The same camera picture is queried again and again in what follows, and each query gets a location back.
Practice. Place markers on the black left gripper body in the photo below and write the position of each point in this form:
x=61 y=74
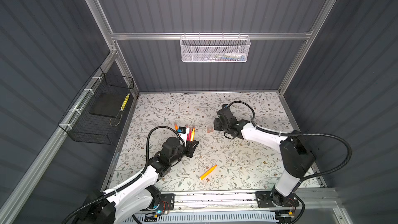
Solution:
x=187 y=150

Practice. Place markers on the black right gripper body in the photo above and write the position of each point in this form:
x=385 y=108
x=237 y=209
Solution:
x=217 y=125

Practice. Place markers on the red-pink highlighter pen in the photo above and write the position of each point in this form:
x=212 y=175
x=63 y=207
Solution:
x=189 y=134

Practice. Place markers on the yellow highlighter pen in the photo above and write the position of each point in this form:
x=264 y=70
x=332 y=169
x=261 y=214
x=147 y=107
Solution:
x=208 y=172

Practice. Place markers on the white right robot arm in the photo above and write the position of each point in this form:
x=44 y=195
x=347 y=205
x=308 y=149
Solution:
x=297 y=160

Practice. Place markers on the items in white basket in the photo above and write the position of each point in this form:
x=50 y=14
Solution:
x=233 y=56

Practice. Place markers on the yellow highlighter in basket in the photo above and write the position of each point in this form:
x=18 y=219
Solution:
x=125 y=101

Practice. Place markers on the black pad in basket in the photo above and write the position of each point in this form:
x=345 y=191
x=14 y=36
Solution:
x=107 y=105

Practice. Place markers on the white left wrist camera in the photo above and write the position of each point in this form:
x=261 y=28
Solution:
x=183 y=133

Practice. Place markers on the white wire mesh basket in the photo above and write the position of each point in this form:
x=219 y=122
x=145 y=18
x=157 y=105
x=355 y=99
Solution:
x=194 y=48

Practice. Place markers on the black wire mesh basket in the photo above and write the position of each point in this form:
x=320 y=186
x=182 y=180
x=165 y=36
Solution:
x=83 y=127

